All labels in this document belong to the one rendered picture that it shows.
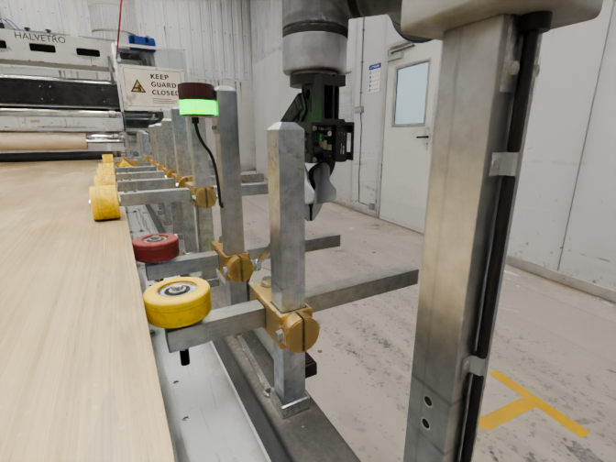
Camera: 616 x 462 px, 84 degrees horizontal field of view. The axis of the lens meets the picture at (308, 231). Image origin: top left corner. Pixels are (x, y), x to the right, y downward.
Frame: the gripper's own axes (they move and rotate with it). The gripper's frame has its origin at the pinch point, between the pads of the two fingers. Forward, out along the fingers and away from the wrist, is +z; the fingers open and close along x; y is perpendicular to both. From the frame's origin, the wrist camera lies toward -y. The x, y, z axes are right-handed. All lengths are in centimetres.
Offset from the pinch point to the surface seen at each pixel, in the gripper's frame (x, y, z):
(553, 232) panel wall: 261, -85, 61
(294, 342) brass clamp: -9.1, 13.1, 13.6
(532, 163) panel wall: 263, -110, 10
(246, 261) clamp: -6.9, -11.9, 11.2
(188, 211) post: -8, -65, 11
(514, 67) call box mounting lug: -8.7, 36.8, -15.3
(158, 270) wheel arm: -22.0, -18.6, 12.6
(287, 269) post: -8.7, 10.4, 4.6
